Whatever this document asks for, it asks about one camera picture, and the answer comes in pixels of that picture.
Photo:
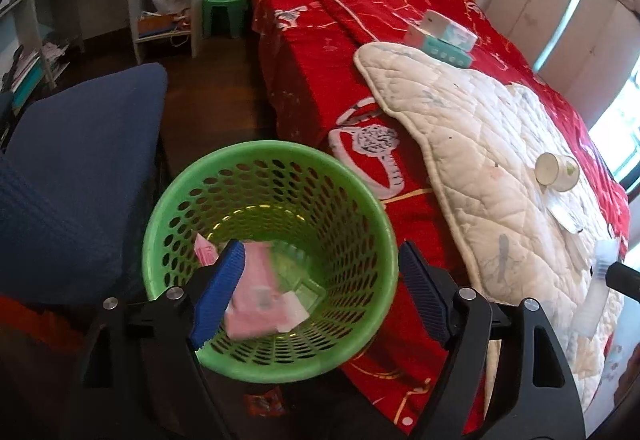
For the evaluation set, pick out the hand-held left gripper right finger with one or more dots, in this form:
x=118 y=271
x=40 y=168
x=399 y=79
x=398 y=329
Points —
x=422 y=290

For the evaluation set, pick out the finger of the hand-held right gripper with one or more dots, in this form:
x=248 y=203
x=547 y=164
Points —
x=625 y=277

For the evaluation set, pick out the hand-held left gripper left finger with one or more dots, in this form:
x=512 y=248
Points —
x=220 y=290

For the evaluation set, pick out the pink foil wrapper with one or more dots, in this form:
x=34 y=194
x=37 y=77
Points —
x=255 y=290

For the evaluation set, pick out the clear plastic packaging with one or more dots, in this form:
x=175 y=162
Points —
x=595 y=305

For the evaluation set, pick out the clear plastic food container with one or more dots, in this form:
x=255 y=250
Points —
x=300 y=292

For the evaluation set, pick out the orange snack packet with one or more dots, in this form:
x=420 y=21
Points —
x=265 y=402

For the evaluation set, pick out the green plastic mesh basket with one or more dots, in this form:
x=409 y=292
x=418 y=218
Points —
x=310 y=200

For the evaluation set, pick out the clear plastic scrap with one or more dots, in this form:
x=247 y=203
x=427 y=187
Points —
x=565 y=217

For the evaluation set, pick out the white paper cup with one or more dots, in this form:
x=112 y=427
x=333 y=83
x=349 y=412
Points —
x=557 y=170

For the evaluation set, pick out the glass balcony door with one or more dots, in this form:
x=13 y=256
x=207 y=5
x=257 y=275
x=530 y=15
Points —
x=620 y=135

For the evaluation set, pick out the white quilted mat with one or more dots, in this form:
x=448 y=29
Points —
x=475 y=145

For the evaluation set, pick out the orange cloth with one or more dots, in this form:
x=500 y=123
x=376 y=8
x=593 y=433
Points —
x=35 y=325

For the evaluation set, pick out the blue upholstered chair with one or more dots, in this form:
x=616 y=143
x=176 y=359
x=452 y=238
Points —
x=75 y=145

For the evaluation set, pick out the teal tissue pack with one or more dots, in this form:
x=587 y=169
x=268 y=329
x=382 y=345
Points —
x=445 y=54

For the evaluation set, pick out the red patterned quilt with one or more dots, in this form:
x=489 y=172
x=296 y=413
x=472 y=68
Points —
x=310 y=45

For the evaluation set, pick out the cream wardrobe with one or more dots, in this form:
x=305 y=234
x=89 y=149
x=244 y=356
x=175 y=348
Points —
x=550 y=20

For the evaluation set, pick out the green plastic stool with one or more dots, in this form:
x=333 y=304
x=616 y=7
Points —
x=225 y=8

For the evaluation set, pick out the white plastic bag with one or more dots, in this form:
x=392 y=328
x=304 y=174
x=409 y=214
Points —
x=172 y=0

